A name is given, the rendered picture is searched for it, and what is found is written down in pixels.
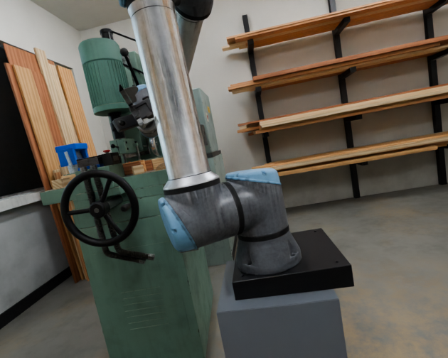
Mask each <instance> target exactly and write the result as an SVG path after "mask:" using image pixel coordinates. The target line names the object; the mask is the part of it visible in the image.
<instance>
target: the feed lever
mask: <svg viewBox="0 0 448 358"><path fill-rule="evenodd" d="M120 54H121V55H122V56H124V57H125V60H126V61H127V64H128V66H129V69H130V71H131V74H132V76H133V78H134V81H135V83H136V85H137V86H138V85H139V82H138V80H137V77H136V75H135V73H134V70H133V68H132V65H131V63H130V61H129V58H128V54H129V51H128V50H127V49H126V48H121V49H120Z"/></svg>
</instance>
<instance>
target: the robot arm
mask: <svg viewBox="0 0 448 358"><path fill-rule="evenodd" d="M119 5H120V6H121V7H124V8H126V7H127V10H128V14H129V16H130V18H131V21H132V26H133V30H134V35H135V38H136V42H137V47H138V51H139V57H140V60H141V64H142V69H143V72H144V78H145V81H146V85H138V86H133V87H128V88H123V87H122V86H121V84H119V92H120V93H121V95H122V96H123V98H124V100H125V101H126V103H127V104H128V105H129V110H130V112H131V114H129V115H126V116H122V117H120V118H117V119H114V120H113V122H112V123H113V124H114V126H115V128H116V130H117V131H118V132H119V133H120V132H122V131H126V130H128V129H132V128H134V127H137V128H138V129H139V130H140V131H141V133H142V135H143V136H145V137H147V138H150V139H152V138H155V137H157V136H159V141H160V144H161V150H162V153H163V157H164V162H165V166H166V172H167V175H168V178H169V179H168V181H167V183H166V184H165V186H164V188H163V191H164V197H161V198H160V199H159V200H158V206H159V211H160V213H161V218H162V220H163V223H164V226H165V228H166V231H167V234H168V236H169V239H170V240H171V243H172V244H173V246H174V248H175V249H176V250H177V251H180V252H183V251H189V250H192V249H197V248H200V247H202V246H206V245H209V244H212V243H215V242H219V241H221V240H224V239H227V238H230V237H234V236H236V235H237V236H238V249H237V254H236V263H237V267H238V269H239V270H240V271H242V272H243V273H246V274H250V275H255V276H266V275H272V274H276V273H281V272H283V271H287V270H289V269H291V268H293V267H295V266H296V265H297V264H298V263H299V262H300V261H301V259H302V254H301V249H300V248H299V245H298V243H297V242H296V241H295V239H294V237H293V236H292V234H291V232H290V230H289V224H288V220H287V213H286V208H285V204H284V197H283V193H282V186H281V183H280V180H279V175H278V172H277V171H276V170H275V169H274V168H258V169H251V170H241V171H235V172H231V173H227V174H226V175H225V179H226V182H223V183H221V182H220V178H219V176H218V175H216V174H215V173H214V172H212V171H211V170H210V167H209V164H208V158H207V154H206V148H205V145H204V141H203V135H202V131H201V125H200V122H199V118H198V112H197V109H196V103H195V99H194V96H193V90H192V86H191V81H190V77H189V72H190V69H191V65H192V62H193V57H194V54H195V51H196V46H197V43H198V38H199V35H200V32H201V27H202V25H203V21H204V20H206V19H207V18H208V17H209V16H210V13H211V11H212V8H213V0H119ZM175 11H176V13H175ZM130 99H131V100H130ZM132 103H133V104H132Z"/></svg>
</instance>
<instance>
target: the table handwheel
mask: <svg viewBox="0 0 448 358"><path fill-rule="evenodd" d="M89 178H106V179H107V182H106V185H105V189H104V191H103V193H102V197H101V199H100V200H98V201H97V202H94V203H92V204H91V206H90V208H87V209H82V210H73V211H69V201H70V196H71V194H72V192H73V191H74V189H75V187H76V186H77V185H78V184H80V183H81V182H82V181H84V180H87V179H89ZM112 181H114V182H115V183H116V184H118V185H119V186H120V187H121V188H122V189H123V190H124V191H125V192H126V194H127V196H128V198H129V201H130V203H131V205H132V206H131V217H130V221H129V224H128V225H127V227H126V228H125V230H124V231H122V230H121V229H120V228H119V227H118V226H117V225H116V224H115V223H114V221H113V220H112V219H111V217H110V216H109V215H108V213H109V211H110V209H111V208H113V207H115V206H116V205H118V204H120V203H122V201H123V197H122V196H121V195H117V196H115V197H113V198H111V199H108V200H106V197H107V194H108V190H109V188H110V185H111V182H112ZM105 200H106V201H105ZM60 213H61V216H62V219H63V222H64V224H65V226H66V227H67V229H68V231H69V232H70V233H71V234H72V235H73V236H74V237H75V238H76V239H78V240H80V241H81V242H83V243H85V244H88V245H90V246H98V247H106V246H113V245H115V244H118V243H120V242H122V241H124V240H125V239H126V238H127V237H128V236H129V235H130V234H131V233H132V232H133V230H134V228H135V227H136V225H137V222H138V219H139V202H138V199H137V196H136V194H135V192H134V190H133V189H132V187H131V185H130V184H129V183H128V182H127V181H126V180H125V179H124V178H122V177H120V176H119V175H117V174H115V173H113V172H110V171H107V170H89V171H85V172H83V173H81V174H79V175H77V176H75V177H74V178H73V179H72V180H71V181H70V182H69V183H68V184H67V185H66V187H65V189H64V191H63V194H62V196H61V200H60ZM83 213H90V214H91V215H92V216H93V217H94V218H101V217H104V218H105V219H106V220H107V221H108V222H109V223H110V225H111V226H112V227H113V228H114V230H115V231H116V232H117V233H118V235H117V236H115V237H113V238H111V239H95V238H92V237H89V236H88V235H86V234H84V233H82V232H81V231H80V230H79V229H78V228H77V227H76V226H75V224H74V222H73V221H72V218H71V215H78V214H83Z"/></svg>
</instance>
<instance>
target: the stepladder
mask: <svg viewBox="0 0 448 358"><path fill-rule="evenodd" d="M87 148H88V147H87V144H86V143H72V144H68V145H64V146H57V147H55V152H56V153H58V158H59V161H60V166H61V167H66V166H67V167H68V170H69V173H70V174H71V173H75V172H76V171H78V164H77V161H76V160H78V159H84V158H89V156H88V152H87Z"/></svg>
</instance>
